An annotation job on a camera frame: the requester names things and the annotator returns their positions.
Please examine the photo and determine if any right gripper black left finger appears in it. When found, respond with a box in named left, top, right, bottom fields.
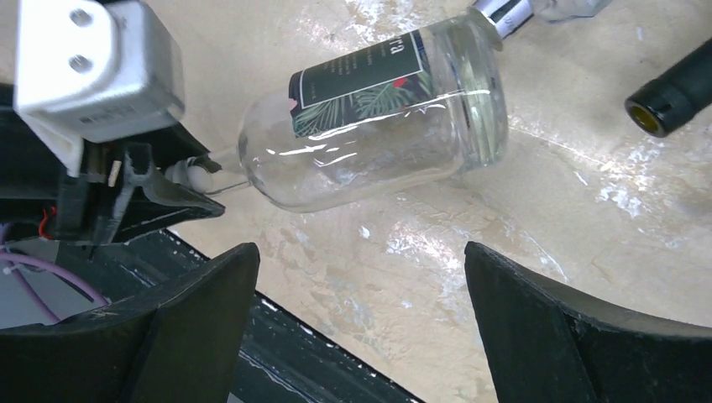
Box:
left=1, top=243, right=259, bottom=402

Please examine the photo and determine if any dark green wine bottle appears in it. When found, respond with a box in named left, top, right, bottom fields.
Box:
left=624, top=40, right=711, bottom=138

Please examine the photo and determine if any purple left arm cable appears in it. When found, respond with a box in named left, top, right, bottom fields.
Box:
left=0, top=222, right=109, bottom=327

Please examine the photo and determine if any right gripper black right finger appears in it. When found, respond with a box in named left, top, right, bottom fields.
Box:
left=464, top=242, right=711, bottom=402

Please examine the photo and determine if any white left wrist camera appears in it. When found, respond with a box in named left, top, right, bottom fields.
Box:
left=13, top=1, right=186, bottom=177

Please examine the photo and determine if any blue rectangular glass bottle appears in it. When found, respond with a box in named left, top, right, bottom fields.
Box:
left=474, top=0, right=612, bottom=39

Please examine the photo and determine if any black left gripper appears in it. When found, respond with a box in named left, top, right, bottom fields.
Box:
left=1, top=83, right=225, bottom=245

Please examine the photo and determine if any clear round flask bottle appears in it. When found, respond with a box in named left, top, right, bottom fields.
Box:
left=166, top=13, right=510, bottom=214

